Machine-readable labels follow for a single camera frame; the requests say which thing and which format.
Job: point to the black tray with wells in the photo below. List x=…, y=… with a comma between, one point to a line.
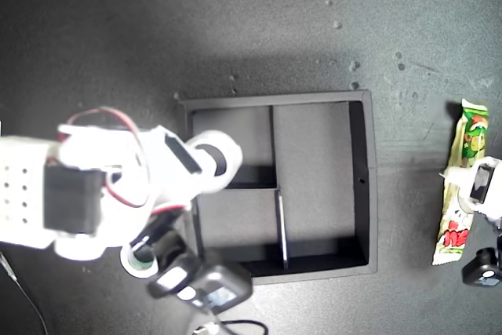
x=313, y=154

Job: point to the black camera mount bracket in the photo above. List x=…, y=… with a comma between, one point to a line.
x=499, y=248
x=168, y=241

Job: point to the green printed snack bar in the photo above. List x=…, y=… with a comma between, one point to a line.
x=472, y=135

